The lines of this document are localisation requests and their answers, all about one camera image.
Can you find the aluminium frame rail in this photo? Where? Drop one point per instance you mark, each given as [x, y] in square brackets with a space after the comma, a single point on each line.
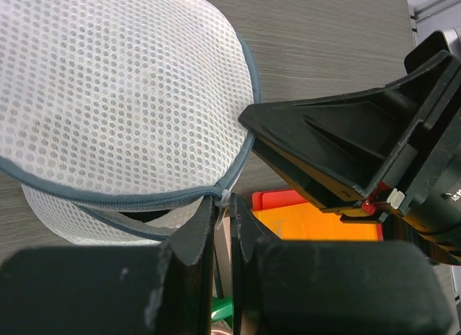
[429, 8]

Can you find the pink satin bra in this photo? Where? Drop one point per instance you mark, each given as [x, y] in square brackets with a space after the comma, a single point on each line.
[222, 329]

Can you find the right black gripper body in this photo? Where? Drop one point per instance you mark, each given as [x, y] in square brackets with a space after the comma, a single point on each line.
[423, 191]

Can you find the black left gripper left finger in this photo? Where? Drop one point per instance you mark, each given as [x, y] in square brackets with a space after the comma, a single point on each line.
[163, 289]

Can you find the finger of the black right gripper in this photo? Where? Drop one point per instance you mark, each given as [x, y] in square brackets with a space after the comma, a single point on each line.
[330, 287]
[318, 195]

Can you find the white mesh laundry bag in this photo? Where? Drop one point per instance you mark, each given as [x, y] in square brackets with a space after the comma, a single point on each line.
[119, 116]

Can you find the green plastic tray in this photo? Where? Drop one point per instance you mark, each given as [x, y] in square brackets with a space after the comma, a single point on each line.
[222, 310]

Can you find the orange plastic folder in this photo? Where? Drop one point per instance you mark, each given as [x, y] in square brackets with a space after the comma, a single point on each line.
[306, 222]

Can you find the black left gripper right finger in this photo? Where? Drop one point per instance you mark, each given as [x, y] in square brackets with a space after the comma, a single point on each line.
[348, 142]

